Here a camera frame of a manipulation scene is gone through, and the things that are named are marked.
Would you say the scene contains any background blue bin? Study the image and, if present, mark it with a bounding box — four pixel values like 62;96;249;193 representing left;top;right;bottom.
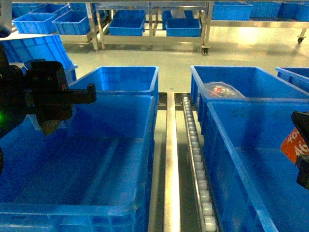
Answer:
162;10;201;37
109;10;146;36

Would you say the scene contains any blue crate front left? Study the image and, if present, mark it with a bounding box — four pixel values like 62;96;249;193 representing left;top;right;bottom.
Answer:
0;95;156;232

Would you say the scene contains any blue crate far left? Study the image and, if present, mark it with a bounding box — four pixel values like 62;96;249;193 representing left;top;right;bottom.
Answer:
0;35;77;83

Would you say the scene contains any background blue bin right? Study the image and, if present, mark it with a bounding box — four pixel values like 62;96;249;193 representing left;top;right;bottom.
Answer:
162;10;201;37

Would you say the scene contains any centre metal divider rail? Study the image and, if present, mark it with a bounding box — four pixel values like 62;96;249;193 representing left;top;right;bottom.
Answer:
163;92;181;232

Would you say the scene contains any blue crate rear right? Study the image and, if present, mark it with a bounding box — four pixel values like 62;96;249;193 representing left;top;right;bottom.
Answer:
190;65;309;120

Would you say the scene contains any plastic bag with red parts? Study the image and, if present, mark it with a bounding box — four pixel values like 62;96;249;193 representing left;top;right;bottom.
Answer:
204;82;245;99

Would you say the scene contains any background metal shelf rack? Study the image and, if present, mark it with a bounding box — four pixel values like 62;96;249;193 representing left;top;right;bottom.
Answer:
85;0;213;55

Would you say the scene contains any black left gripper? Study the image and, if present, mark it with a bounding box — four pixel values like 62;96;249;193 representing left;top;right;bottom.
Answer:
0;47;97;137

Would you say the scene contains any blue crate front right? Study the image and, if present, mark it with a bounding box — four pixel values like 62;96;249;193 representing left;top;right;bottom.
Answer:
203;102;309;232

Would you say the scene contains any background blue bin left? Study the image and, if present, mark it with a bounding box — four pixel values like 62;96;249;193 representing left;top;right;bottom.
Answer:
109;10;146;36

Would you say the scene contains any blue crate rear left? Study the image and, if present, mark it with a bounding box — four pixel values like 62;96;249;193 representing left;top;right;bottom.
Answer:
69;66;159;103

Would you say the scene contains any white roller track strip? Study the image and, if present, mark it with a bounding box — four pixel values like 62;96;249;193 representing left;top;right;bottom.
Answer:
182;97;217;232

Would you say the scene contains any orange cylinder cap with numbers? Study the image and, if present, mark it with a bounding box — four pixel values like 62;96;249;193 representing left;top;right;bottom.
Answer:
281;128;309;164

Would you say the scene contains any blue crate far right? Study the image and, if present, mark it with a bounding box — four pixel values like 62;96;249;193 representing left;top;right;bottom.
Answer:
275;67;309;92

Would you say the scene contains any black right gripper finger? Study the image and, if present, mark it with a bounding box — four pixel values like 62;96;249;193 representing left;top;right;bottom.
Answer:
291;111;309;143
296;156;309;190

